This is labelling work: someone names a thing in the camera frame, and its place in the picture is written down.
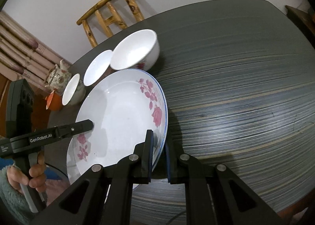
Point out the teal fuzzy sleeve forearm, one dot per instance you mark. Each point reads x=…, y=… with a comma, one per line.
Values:
x=12, y=196

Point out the large white bowl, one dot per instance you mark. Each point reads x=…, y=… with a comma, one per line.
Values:
x=97, y=67

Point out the white bowl floral outside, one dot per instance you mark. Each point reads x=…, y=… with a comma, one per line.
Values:
x=139, y=50

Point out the beige patterned curtain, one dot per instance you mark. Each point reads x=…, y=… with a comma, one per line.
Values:
x=25, y=57

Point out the person's left hand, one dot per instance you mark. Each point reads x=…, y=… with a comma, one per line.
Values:
x=32, y=173

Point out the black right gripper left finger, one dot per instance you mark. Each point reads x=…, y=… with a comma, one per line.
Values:
x=102, y=195

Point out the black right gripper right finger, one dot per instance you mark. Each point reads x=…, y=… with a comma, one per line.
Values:
x=215, y=194

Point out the floral ceramic teapot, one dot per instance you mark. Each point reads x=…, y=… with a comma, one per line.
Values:
x=58, y=78

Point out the orange clay cup with strainer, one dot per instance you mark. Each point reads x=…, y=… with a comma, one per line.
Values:
x=53, y=101

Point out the wooden bamboo chair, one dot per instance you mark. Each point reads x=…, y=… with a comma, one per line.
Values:
x=115, y=18

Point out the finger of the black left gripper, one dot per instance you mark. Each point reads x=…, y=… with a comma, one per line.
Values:
x=76, y=128

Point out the small white bowl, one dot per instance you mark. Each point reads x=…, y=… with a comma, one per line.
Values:
x=74, y=91

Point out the floral white plate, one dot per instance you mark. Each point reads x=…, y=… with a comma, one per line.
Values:
x=122, y=107

